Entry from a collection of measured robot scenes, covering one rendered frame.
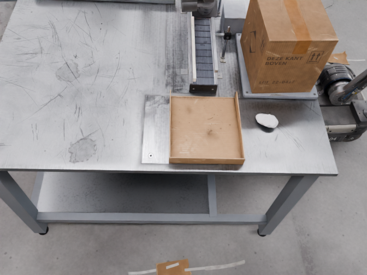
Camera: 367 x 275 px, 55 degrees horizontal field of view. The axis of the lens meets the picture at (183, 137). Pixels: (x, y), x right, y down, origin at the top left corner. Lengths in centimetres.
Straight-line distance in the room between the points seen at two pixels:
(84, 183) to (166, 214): 45
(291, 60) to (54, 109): 88
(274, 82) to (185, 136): 40
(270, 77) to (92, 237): 126
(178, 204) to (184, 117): 62
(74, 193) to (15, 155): 62
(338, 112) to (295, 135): 99
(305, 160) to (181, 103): 50
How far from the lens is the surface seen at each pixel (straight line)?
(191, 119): 132
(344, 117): 234
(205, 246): 198
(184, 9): 139
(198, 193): 184
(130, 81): 144
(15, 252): 211
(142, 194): 183
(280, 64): 132
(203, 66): 144
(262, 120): 134
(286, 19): 133
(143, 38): 162
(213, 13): 150
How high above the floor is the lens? 190
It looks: 57 degrees down
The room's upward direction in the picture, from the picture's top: 6 degrees clockwise
